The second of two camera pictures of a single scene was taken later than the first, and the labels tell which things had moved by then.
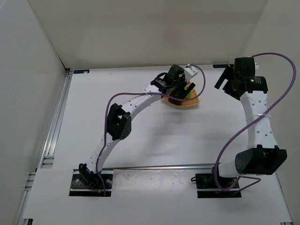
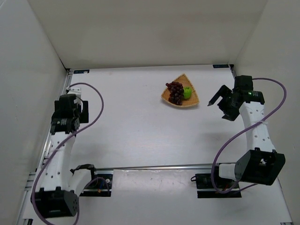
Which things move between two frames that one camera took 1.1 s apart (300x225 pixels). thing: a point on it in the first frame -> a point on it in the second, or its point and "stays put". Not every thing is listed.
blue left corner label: (81, 71) stays put
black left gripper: (179, 87) -> (84, 111)
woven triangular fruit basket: (194, 99) stays put
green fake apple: (189, 95) stays put
